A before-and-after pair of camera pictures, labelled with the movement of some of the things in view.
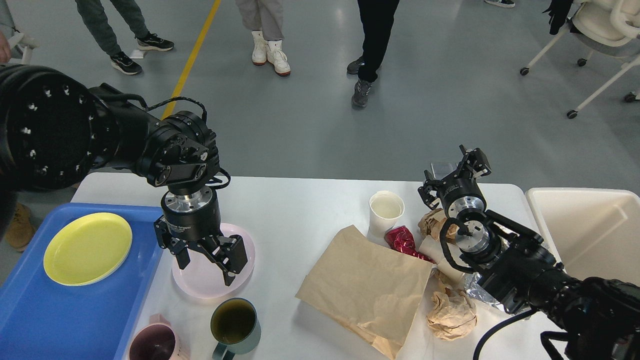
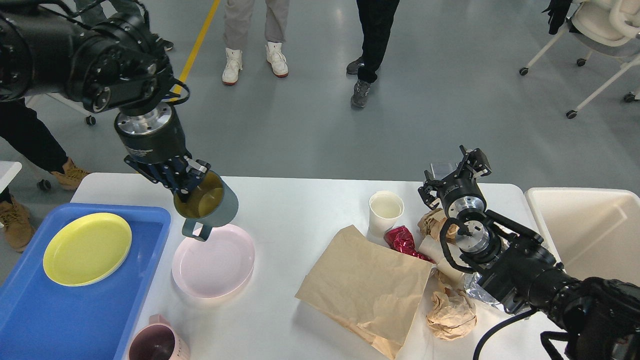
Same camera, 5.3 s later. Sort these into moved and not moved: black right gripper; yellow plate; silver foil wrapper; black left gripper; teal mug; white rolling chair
Moved: teal mug; black left gripper
Not moved: yellow plate; silver foil wrapper; black right gripper; white rolling chair
